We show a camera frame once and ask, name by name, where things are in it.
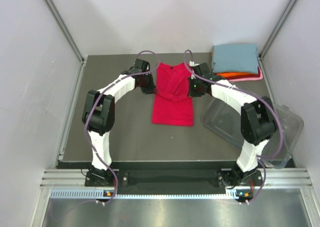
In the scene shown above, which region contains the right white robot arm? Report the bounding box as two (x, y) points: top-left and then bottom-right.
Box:
(185, 61), (279, 185)

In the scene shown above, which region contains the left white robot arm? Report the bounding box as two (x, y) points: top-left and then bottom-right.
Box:
(82, 58), (156, 187)

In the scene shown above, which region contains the folded orange t shirt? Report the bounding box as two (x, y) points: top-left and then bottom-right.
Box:
(216, 72), (251, 79)

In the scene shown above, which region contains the folded dark red t shirt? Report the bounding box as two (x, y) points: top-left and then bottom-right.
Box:
(229, 74), (263, 82)

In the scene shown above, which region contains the clear plastic bin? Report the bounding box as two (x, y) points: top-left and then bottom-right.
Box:
(202, 80), (304, 173)

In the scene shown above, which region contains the folded blue t shirt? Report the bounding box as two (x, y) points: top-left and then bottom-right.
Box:
(211, 43), (259, 75)

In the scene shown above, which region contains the folded pink t shirt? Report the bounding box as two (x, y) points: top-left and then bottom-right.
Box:
(234, 67), (264, 82)

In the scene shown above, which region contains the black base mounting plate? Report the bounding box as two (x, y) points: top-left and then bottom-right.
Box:
(83, 160), (261, 188)

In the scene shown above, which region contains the right aluminium frame post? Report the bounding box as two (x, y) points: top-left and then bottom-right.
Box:
(258, 0), (307, 60)

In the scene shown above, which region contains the aluminium frame post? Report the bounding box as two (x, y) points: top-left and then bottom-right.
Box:
(258, 0), (307, 60)
(43, 0), (85, 63)

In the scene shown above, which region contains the left aluminium frame post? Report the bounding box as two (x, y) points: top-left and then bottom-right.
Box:
(43, 0), (85, 63)

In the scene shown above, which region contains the slotted grey cable duct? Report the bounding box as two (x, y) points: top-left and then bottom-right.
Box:
(50, 188), (251, 200)

